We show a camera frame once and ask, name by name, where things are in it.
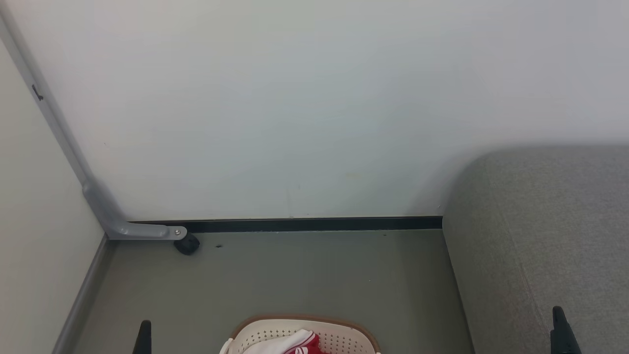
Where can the white and red striped garment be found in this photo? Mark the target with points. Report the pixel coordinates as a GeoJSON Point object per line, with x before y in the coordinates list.
{"type": "Point", "coordinates": [280, 344]}

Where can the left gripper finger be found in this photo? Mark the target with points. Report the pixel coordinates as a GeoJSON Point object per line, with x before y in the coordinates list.
{"type": "Point", "coordinates": [143, 341]}

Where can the black baseboard strip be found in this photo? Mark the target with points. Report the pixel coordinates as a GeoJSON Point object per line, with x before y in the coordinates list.
{"type": "Point", "coordinates": [314, 224]}

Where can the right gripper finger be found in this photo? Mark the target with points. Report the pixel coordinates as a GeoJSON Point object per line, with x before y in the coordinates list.
{"type": "Point", "coordinates": [562, 339]}

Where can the grey fabric sofa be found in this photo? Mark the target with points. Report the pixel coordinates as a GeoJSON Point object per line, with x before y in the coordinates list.
{"type": "Point", "coordinates": [545, 236]}

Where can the white perforated laundry basket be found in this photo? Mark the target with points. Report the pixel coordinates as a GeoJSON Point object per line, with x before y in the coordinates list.
{"type": "Point", "coordinates": [339, 339]}

